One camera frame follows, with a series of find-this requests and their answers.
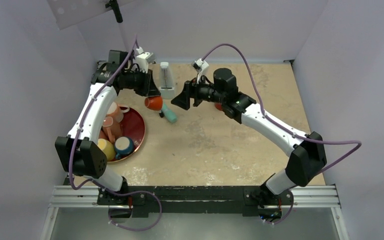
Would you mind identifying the blue white mug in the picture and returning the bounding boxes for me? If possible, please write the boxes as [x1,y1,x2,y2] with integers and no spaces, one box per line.
[114,136,134,160]

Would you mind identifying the salmon mug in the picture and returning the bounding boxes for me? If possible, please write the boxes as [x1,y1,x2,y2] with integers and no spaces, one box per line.
[106,102,130,123]

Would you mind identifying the white metronome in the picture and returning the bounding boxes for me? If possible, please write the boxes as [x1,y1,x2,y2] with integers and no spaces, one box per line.
[159,61,177,100]

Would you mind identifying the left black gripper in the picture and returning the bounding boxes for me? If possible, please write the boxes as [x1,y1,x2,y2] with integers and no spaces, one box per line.
[121,67,160,97]

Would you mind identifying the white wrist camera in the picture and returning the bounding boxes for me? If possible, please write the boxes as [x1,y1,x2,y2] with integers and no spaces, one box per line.
[135,48,156,73]
[191,58,209,82]

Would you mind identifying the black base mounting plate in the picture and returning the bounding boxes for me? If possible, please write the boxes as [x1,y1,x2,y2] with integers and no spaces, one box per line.
[97,185,293,219]

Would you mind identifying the pink mug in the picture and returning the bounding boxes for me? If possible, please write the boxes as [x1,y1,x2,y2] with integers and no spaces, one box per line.
[101,116,123,144]

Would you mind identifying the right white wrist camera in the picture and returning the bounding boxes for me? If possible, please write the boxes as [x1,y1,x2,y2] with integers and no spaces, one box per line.
[191,58,209,82]

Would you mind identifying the aluminium frame rail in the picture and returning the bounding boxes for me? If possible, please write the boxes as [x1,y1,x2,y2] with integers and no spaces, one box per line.
[40,185,350,240]

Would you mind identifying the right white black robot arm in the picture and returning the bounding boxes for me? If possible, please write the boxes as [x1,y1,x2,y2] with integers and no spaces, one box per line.
[171,68,327,204]

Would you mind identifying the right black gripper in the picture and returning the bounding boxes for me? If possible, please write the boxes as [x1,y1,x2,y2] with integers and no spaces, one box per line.
[171,72,225,111]

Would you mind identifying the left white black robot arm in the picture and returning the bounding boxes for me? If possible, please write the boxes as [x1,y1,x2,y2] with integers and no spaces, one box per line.
[55,47,161,205]

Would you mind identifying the red round tray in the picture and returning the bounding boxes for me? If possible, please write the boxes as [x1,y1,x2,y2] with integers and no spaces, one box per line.
[98,108,146,162]

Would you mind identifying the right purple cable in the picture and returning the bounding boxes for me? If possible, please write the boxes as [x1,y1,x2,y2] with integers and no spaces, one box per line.
[201,43,362,226]

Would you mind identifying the yellow mug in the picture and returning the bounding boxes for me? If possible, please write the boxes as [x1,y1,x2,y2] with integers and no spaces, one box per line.
[97,138,116,162]

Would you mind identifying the white perforated board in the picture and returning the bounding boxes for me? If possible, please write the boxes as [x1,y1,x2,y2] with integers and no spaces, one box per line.
[47,0,131,30]

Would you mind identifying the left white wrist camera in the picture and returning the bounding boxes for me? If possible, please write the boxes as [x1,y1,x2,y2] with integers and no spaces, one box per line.
[135,48,156,73]

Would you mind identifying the red mug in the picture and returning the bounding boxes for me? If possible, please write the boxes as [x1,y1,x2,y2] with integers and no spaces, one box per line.
[214,103,223,111]

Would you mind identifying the silver tripod stand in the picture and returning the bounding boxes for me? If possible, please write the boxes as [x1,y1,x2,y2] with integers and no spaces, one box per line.
[105,0,139,51]

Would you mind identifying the small orange mug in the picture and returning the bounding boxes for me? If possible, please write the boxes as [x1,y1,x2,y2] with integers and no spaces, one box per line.
[144,96,163,111]

